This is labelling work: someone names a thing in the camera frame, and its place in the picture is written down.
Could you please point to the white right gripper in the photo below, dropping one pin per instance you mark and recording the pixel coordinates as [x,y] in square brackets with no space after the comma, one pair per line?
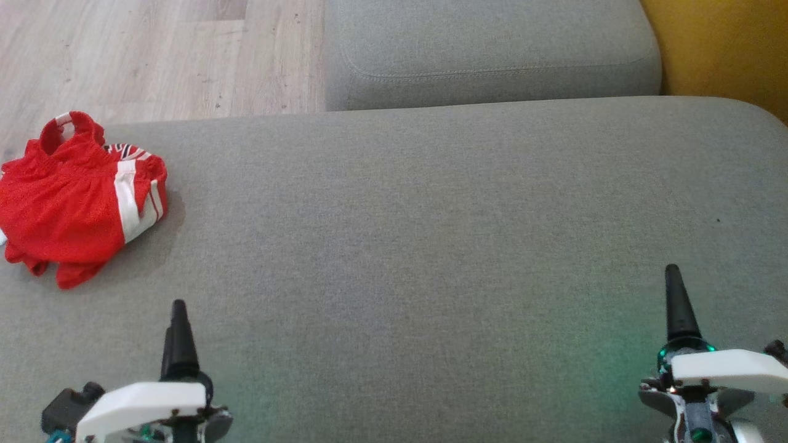
[726,369]

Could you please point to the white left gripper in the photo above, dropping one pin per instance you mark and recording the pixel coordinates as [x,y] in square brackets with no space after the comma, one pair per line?
[141,403]

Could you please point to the red shorts with white stripe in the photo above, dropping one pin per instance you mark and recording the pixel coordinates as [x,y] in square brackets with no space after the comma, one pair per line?
[132,203]

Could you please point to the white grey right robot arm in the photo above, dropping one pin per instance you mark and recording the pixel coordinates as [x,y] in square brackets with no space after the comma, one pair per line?
[746,432]

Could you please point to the grey fabric sofa seat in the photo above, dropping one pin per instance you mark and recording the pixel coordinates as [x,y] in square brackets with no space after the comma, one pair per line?
[431,246]

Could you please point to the grey fabric sofa cushion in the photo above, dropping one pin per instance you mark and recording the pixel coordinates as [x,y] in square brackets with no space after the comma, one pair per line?
[492,49]

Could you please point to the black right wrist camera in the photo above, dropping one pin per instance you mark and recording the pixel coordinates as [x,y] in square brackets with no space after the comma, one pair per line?
[777,352]

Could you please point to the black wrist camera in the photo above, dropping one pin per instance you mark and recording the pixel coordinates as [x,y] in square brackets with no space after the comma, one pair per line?
[777,352]
[64,406]

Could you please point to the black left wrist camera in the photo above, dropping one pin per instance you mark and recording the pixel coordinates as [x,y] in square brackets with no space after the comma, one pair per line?
[64,406]

